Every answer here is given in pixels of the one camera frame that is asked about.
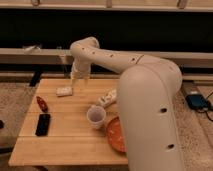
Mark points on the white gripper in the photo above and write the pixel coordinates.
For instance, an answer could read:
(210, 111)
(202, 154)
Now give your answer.
(80, 71)

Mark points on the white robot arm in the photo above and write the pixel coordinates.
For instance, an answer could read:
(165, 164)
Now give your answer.
(145, 91)

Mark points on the black rectangular device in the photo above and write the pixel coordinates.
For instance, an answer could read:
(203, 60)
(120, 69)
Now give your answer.
(43, 125)

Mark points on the wooden table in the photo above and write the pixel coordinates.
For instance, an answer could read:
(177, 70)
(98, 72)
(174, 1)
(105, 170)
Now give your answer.
(70, 139)

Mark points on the orange plate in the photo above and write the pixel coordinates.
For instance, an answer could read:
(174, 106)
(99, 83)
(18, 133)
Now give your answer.
(114, 135)

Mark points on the blue box on floor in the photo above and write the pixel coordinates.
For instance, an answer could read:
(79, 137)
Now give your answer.
(196, 101)

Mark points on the long wooden shelf rail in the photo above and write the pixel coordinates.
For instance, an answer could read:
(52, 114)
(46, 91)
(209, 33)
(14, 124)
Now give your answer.
(53, 57)

